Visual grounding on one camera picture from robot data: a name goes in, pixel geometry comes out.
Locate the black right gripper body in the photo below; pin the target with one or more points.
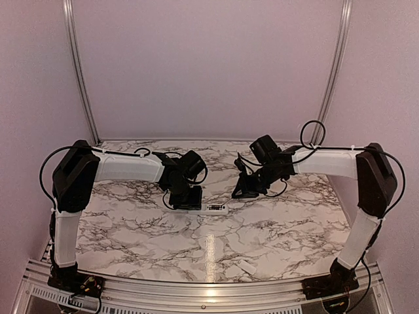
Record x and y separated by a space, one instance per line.
257 184

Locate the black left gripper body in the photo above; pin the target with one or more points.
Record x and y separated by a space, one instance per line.
187 199

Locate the white remote control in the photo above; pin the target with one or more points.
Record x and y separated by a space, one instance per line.
208 209

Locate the white battery cover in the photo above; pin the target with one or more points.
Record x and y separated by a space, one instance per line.
247 267

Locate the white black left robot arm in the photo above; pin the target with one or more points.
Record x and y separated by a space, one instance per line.
83 165

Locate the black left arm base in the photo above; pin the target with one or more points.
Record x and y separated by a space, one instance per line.
71 280

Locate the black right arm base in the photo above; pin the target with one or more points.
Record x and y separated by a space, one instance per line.
338 281

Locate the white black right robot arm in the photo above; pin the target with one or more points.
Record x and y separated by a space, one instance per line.
369 166

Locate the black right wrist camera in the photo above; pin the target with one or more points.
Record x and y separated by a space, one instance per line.
240 165

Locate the aluminium front frame rail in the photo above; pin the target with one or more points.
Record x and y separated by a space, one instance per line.
125 295

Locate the right aluminium frame post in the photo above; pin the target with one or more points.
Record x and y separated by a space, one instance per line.
338 56

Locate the aluminium frame post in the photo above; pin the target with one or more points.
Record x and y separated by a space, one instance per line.
77 65
338 56

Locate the left aluminium frame post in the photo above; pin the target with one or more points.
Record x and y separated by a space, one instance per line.
77 65

